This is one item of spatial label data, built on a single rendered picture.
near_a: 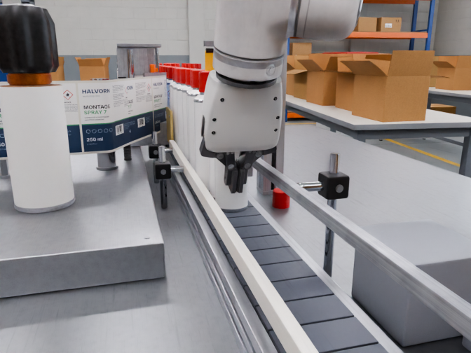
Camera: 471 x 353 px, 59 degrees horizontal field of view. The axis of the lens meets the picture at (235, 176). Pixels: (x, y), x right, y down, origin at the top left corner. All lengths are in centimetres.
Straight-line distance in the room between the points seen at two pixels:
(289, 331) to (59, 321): 28
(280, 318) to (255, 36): 29
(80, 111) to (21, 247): 39
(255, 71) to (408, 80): 203
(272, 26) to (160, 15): 800
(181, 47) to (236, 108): 792
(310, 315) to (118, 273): 26
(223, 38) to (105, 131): 48
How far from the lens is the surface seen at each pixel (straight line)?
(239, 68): 48
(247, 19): 47
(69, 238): 59
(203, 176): 72
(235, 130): 53
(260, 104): 52
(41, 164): 68
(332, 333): 39
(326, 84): 320
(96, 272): 56
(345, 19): 47
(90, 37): 855
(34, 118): 67
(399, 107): 247
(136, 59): 118
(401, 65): 243
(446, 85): 544
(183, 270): 58
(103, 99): 90
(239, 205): 64
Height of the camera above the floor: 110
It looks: 15 degrees down
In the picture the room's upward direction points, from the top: straight up
